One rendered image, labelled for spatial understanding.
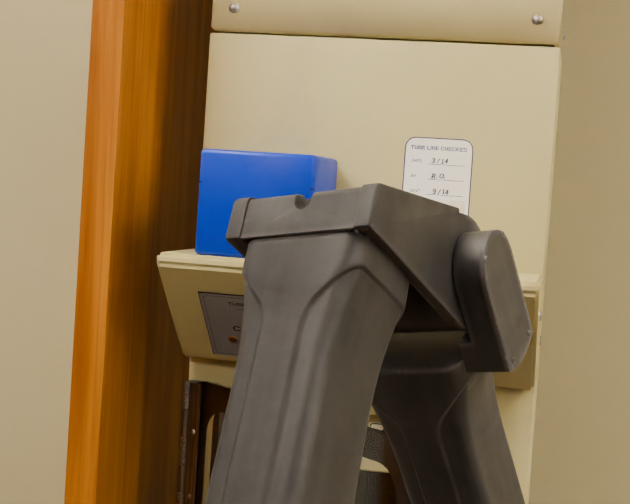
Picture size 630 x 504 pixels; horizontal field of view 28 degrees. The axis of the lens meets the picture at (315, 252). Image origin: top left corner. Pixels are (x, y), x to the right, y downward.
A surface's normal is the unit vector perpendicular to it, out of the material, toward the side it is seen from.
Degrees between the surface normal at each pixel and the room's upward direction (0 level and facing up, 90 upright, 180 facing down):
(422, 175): 90
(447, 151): 90
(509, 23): 90
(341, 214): 62
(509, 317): 81
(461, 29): 90
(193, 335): 135
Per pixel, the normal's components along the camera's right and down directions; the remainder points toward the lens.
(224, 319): -0.19, 0.73
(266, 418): -0.48, -0.47
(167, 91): 0.98, 0.07
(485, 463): 0.83, -0.04
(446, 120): -0.20, 0.04
